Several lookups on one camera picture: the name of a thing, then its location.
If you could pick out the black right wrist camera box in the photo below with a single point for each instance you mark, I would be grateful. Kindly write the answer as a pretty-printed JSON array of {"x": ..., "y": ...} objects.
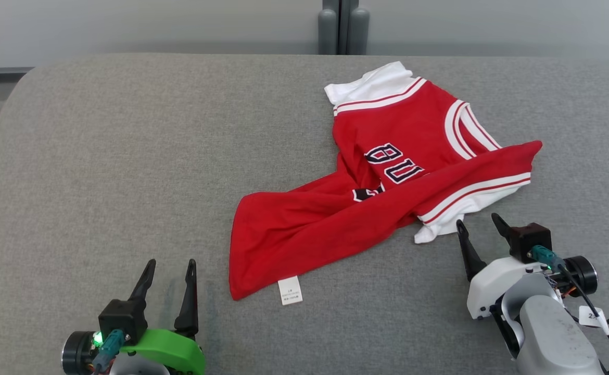
[{"x": 531, "y": 239}]

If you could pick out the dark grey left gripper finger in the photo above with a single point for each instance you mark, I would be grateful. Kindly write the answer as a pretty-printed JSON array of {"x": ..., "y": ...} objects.
[
  {"x": 146, "y": 284},
  {"x": 190, "y": 304}
]

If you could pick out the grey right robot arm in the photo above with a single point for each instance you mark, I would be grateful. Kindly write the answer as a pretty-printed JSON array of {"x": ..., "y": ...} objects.
[{"x": 554, "y": 338}]

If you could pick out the red basketball jersey white trim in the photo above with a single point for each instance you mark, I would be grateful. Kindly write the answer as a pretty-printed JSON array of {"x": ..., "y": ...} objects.
[{"x": 388, "y": 208}]

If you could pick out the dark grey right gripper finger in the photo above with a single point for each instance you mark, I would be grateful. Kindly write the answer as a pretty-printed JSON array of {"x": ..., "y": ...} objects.
[
  {"x": 471, "y": 255},
  {"x": 502, "y": 228}
]

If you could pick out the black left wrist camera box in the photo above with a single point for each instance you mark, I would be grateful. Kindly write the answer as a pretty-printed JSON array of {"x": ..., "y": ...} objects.
[{"x": 122, "y": 319}]

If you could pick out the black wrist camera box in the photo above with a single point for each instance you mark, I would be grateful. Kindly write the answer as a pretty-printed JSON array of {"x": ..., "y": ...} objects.
[
  {"x": 531, "y": 239},
  {"x": 122, "y": 319}
]

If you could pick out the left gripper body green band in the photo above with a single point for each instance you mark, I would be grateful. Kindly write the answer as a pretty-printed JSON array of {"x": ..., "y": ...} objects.
[{"x": 174, "y": 351}]

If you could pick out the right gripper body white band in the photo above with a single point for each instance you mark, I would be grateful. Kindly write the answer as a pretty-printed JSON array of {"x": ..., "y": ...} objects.
[{"x": 492, "y": 286}]

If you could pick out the grey metal partition post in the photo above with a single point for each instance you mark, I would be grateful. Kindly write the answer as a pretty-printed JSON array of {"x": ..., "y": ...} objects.
[{"x": 343, "y": 26}]

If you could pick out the grey fabric sofa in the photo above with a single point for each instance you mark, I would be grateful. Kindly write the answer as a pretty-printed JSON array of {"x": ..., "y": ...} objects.
[{"x": 127, "y": 182}]

